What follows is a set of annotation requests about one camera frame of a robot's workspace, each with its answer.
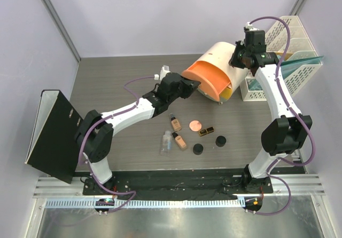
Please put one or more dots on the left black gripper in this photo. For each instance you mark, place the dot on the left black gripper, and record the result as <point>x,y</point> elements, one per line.
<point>189,86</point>

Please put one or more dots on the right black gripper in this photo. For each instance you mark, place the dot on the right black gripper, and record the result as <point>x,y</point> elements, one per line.
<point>239,45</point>

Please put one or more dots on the cream cylindrical drawer organizer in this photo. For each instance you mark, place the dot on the cream cylindrical drawer organizer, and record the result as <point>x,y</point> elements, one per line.
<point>219,55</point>

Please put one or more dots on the beige foundation spray bottle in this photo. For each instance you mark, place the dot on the beige foundation spray bottle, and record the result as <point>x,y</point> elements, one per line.
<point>175,122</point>

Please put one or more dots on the orange top drawer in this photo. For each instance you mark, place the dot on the orange top drawer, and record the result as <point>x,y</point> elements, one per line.
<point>213,80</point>

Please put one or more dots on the yellow drawer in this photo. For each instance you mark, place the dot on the yellow drawer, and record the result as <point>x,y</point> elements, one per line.
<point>225,94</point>

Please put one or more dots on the beige foundation bottle black cap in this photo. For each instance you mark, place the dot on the beige foundation bottle black cap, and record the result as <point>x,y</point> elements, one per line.
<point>179,141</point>

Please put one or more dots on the clear plastic spray bottle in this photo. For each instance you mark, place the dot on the clear plastic spray bottle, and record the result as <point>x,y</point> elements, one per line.
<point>166,143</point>

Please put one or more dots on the black round jar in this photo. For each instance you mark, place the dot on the black round jar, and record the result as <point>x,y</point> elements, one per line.
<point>220,141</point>
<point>198,149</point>

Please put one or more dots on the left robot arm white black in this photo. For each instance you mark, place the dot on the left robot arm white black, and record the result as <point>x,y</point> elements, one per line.
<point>94,136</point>

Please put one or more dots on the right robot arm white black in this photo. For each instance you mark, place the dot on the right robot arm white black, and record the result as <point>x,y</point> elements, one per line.
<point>289,127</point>

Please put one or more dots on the teal folder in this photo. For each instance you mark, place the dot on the teal folder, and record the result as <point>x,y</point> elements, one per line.
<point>287,68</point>

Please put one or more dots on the yellow card in rack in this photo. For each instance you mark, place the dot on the yellow card in rack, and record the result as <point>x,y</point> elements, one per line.
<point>287,55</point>

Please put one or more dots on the round copper compact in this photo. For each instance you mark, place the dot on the round copper compact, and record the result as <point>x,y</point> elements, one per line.
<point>195,126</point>

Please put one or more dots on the white perforated file rack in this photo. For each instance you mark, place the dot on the white perforated file rack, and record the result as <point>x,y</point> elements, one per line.
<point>301,47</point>

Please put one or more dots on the black gold lipstick box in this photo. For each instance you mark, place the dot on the black gold lipstick box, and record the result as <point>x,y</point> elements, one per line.
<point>206,131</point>

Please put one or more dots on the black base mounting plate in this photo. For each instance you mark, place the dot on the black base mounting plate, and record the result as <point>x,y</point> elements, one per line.
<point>186,185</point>

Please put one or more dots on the black binder folder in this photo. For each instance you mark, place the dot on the black binder folder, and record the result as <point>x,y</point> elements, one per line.
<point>52,149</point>

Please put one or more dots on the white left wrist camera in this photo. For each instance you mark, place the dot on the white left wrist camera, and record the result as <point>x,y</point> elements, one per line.
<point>163,72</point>

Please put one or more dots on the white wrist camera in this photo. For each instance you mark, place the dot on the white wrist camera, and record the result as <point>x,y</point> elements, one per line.
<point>249,27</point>
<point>163,72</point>

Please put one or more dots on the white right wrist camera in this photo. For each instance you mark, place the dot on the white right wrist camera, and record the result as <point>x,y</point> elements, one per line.
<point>249,27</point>

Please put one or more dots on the white slotted cable duct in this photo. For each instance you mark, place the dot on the white slotted cable duct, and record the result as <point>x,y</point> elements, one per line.
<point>99,202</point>

